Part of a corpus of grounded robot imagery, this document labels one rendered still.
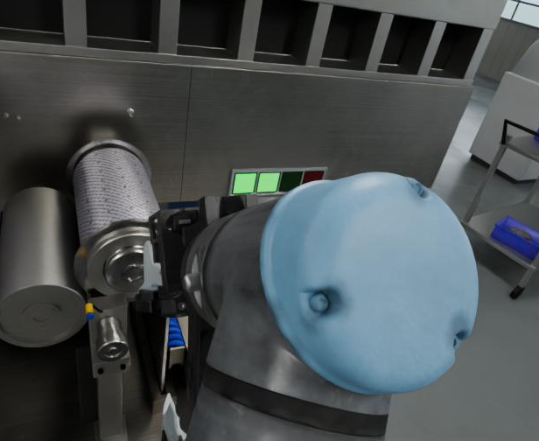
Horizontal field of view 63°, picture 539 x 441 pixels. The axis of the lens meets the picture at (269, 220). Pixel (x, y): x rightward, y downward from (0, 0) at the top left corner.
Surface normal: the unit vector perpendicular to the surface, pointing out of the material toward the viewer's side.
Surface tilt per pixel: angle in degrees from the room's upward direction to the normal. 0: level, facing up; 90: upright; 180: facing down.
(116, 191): 5
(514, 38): 90
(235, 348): 58
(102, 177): 18
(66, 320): 90
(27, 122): 90
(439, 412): 0
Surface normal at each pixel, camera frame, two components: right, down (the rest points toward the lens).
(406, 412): 0.18, -0.83
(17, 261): -0.18, -0.73
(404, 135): 0.38, 0.56
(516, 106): -0.88, 0.11
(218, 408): -0.67, -0.33
